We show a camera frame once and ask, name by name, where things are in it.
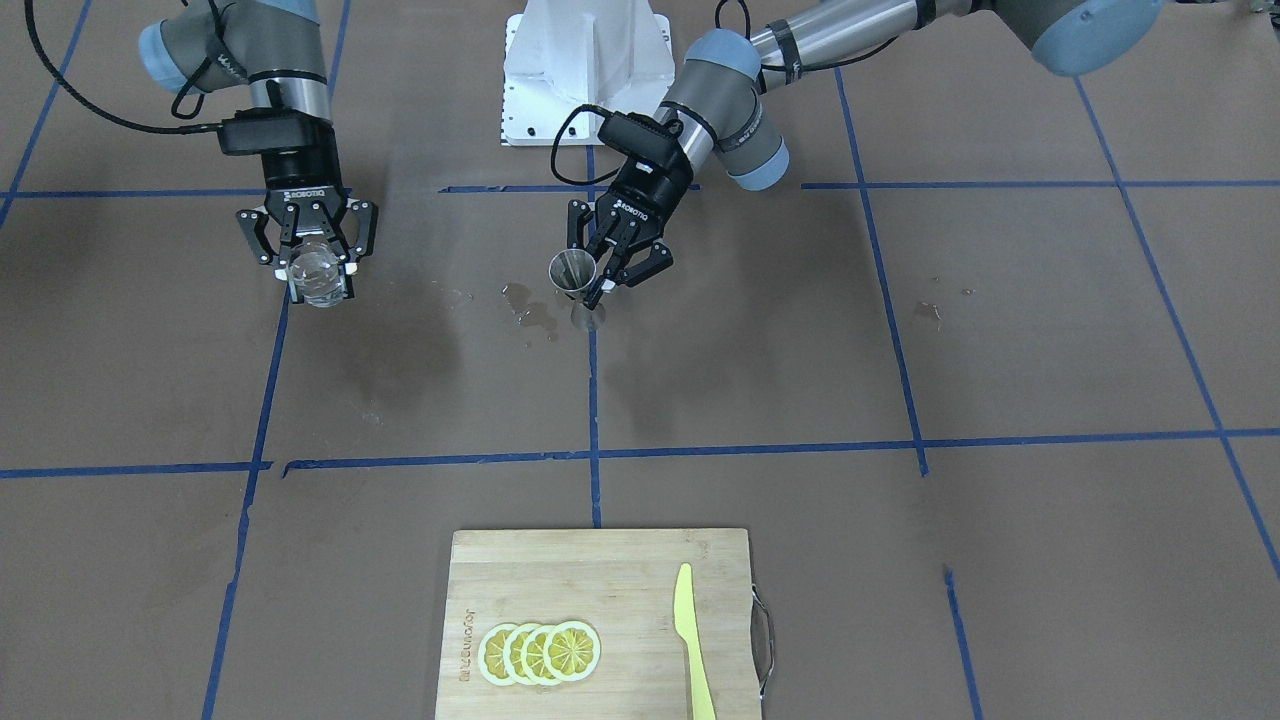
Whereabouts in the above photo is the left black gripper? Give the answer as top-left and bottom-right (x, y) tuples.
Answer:
(566, 150), (694, 310)

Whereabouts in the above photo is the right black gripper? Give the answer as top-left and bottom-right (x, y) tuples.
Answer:
(236, 145), (380, 301)

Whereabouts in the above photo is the clear glass cup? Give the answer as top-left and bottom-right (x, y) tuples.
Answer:
(285, 240), (347, 307)

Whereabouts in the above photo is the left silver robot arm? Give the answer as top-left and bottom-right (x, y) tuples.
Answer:
(548, 1), (1164, 310)

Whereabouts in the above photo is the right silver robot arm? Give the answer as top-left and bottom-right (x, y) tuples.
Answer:
(138, 1), (378, 307)

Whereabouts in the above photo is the wooden cutting board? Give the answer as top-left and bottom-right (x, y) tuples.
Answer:
(434, 528), (763, 719)

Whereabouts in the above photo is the yellow plastic knife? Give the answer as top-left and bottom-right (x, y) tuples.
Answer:
(673, 562), (717, 719)

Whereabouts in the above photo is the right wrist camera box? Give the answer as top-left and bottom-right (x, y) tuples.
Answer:
(216, 108), (317, 156)

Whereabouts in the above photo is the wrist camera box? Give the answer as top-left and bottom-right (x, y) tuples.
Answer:
(598, 111), (684, 168)
(216, 108), (317, 156)

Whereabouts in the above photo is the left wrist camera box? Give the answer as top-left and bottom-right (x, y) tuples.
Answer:
(598, 111), (684, 168)

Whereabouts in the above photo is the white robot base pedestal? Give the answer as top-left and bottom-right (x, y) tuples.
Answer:
(500, 1), (675, 147)

